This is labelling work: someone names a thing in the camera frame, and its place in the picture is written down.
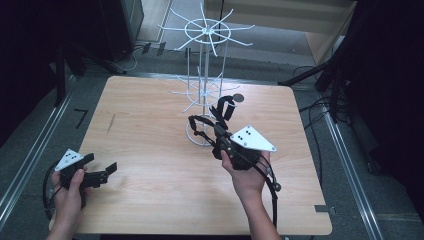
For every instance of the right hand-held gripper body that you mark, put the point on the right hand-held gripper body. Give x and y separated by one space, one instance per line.
251 140

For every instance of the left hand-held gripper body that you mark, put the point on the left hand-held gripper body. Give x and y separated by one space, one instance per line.
96 178

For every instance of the person's left hand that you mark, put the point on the person's left hand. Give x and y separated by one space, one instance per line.
68 203

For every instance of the person's right hand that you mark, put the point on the person's right hand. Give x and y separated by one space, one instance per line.
248 181

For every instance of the black metal stand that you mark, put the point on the black metal stand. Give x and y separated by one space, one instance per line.
60 76
336 83

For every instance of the small black floor block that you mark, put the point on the small black floor block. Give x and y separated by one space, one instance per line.
146 48
187 52

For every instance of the dark tape piece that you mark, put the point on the dark tape piece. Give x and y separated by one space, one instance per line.
321 208

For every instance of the light wooden furniture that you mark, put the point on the light wooden furniture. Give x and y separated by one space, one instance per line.
300 16

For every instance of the dark cabinet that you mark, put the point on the dark cabinet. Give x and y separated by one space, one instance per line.
116 26

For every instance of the metal floor rail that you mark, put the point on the metal floor rail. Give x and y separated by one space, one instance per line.
33 146
350 180

